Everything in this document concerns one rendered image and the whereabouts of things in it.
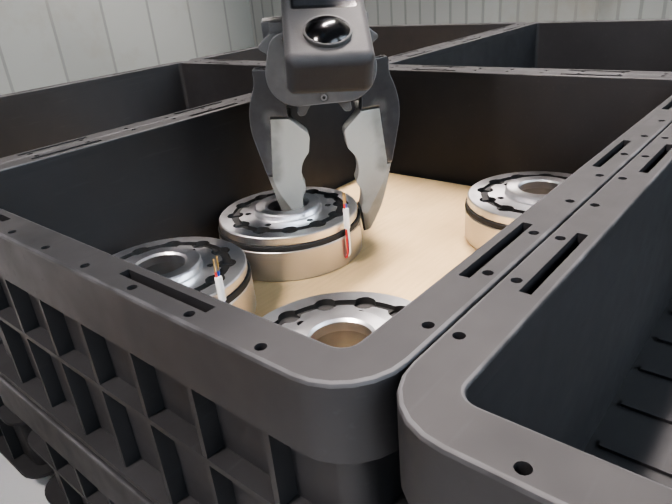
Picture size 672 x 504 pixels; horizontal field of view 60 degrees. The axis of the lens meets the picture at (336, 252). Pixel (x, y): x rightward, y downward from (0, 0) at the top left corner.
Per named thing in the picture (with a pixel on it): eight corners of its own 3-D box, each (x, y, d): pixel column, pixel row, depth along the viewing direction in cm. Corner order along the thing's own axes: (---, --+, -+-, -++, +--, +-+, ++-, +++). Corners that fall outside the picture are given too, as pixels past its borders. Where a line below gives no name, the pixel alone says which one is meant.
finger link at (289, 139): (303, 213, 48) (311, 100, 44) (307, 242, 42) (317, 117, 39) (265, 211, 47) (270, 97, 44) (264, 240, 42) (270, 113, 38)
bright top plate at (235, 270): (139, 347, 28) (136, 336, 28) (43, 293, 34) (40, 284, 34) (282, 265, 35) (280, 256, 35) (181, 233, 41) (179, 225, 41)
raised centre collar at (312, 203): (289, 229, 39) (288, 220, 39) (240, 216, 42) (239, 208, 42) (335, 205, 42) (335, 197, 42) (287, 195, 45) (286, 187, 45)
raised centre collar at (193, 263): (151, 301, 31) (148, 291, 31) (103, 279, 34) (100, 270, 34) (220, 265, 35) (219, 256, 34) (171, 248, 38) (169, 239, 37)
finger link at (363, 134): (391, 197, 48) (364, 87, 44) (406, 224, 43) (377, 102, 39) (355, 207, 48) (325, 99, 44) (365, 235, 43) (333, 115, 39)
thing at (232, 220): (292, 259, 36) (291, 250, 36) (191, 228, 42) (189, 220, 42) (385, 206, 43) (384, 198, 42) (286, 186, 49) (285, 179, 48)
